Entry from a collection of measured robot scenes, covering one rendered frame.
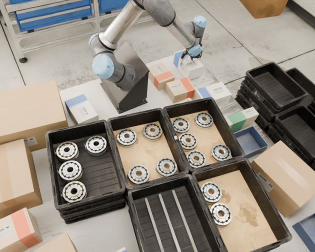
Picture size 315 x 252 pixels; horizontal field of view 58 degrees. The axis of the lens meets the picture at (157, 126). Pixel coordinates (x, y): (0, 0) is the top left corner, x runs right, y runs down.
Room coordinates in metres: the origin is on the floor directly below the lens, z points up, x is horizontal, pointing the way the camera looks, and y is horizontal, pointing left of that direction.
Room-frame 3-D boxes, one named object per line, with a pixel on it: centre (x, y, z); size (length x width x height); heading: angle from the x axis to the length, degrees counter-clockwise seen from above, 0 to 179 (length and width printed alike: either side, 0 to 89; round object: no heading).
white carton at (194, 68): (1.52, -0.15, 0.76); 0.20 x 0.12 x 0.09; 35
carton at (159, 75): (1.39, 0.03, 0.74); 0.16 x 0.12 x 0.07; 38
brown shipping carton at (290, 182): (0.72, -0.69, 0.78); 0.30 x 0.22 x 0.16; 43
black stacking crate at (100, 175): (0.59, 0.31, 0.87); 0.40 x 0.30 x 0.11; 25
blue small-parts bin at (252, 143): (0.94, -0.52, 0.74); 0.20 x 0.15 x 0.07; 122
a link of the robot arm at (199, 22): (1.50, -0.16, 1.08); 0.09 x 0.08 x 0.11; 118
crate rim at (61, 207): (0.59, 0.31, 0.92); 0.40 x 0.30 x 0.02; 25
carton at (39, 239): (0.27, 0.54, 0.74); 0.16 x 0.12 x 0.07; 126
